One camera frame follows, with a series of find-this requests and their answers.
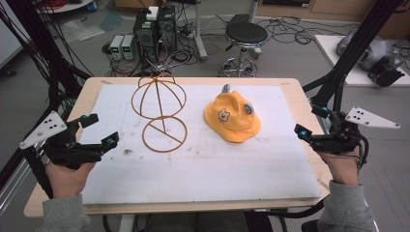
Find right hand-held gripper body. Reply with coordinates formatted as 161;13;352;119
310;105;401;156

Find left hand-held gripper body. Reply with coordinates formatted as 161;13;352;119
18;110;107;171

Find person's left hand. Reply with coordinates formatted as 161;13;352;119
44;159;97;199

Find person's right hand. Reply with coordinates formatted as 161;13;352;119
316;146;362;188

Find wooden table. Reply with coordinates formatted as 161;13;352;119
23;76;334;218

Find black metal bar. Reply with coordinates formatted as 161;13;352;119
22;145;54;199

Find white floor board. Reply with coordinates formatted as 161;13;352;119
313;33;410;88

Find black device on board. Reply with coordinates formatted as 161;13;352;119
366;56;406;88

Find yellow bucket hat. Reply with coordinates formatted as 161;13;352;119
203;84;262;144

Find grey bench power supply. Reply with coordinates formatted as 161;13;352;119
108;34;126;61
121;34;138;62

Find grey robot shell part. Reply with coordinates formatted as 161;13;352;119
336;28;401;72

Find white foam mat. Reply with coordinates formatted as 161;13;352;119
78;84;323;206

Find black computer tower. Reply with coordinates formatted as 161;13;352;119
157;5;178;53
132;9;160;65

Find black round stool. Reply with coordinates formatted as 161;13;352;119
219;21;269;78

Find white box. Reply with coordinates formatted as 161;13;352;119
145;5;160;21

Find grey metal desk leg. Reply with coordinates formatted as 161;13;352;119
192;0;209;63

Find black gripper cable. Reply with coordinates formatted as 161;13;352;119
354;132;370;170

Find brown wire hat stand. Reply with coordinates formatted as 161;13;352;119
131;73;189;154

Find black metal frame stand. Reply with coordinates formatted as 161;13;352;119
302;0;404;112
0;0;93;112

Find thick black cable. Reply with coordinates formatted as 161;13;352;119
252;197;327;220

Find black floor cables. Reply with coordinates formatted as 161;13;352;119
255;14;352;46

